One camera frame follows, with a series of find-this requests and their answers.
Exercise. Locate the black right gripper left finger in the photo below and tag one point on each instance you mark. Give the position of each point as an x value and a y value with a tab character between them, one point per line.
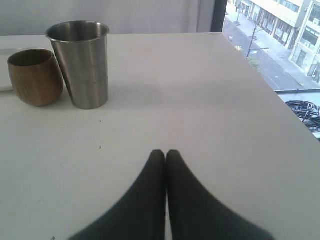
141	213

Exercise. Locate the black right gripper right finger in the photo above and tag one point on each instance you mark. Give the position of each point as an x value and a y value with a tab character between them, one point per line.
195	214

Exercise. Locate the brown wooden bowl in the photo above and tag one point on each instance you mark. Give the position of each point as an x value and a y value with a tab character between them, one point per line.
35	77

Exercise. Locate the stainless steel cup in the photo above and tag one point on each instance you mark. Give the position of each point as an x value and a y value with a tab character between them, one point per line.
80	48

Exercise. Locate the white rectangular tray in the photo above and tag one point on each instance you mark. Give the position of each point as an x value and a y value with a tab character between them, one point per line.
5	82

